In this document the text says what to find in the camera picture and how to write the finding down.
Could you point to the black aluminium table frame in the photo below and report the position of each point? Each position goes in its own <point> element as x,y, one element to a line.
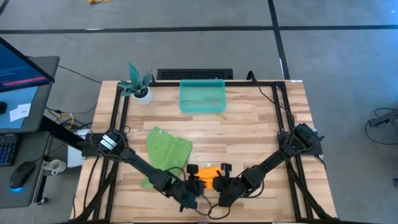
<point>168,84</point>

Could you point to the orange microfiber towel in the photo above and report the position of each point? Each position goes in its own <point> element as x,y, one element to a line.
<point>208,175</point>

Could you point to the white cup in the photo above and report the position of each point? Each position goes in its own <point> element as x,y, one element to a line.
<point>57,166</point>

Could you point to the white paper note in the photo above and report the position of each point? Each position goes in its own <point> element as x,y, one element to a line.
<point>20,112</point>

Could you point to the snake plant in white pot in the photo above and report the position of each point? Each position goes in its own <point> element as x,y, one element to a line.
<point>143,98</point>

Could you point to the black backlit keyboard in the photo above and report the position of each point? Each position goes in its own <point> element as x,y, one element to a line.
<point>7,152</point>

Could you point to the black computer mouse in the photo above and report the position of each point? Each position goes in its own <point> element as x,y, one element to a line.
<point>20,175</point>

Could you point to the black floor stand leg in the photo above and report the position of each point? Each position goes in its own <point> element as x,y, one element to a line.
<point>385,118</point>

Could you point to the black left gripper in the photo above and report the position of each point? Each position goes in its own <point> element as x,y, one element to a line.
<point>188,190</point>

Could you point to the teal plastic basket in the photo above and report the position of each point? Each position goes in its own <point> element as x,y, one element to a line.
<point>202,96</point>

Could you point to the black desk strut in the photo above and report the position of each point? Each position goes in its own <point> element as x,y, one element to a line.
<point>59,130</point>

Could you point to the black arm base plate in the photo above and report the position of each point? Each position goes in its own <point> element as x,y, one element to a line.
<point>88,152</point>
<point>312,151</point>

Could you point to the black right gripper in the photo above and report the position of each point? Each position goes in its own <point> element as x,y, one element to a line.
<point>230,188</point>

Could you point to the blue-screen computer monitor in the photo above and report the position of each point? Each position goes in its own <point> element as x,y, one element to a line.
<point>18,71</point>

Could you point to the green microfiber towel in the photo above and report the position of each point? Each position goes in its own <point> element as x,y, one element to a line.
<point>168,149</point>

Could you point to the grey side desk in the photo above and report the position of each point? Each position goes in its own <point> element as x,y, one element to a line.
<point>31,193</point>

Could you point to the small black round object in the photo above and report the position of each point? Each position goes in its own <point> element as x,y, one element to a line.
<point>2,107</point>

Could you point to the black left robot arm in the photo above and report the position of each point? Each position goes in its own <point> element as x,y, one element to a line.
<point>140,165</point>

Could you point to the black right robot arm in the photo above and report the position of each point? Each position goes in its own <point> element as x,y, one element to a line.
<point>273,158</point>

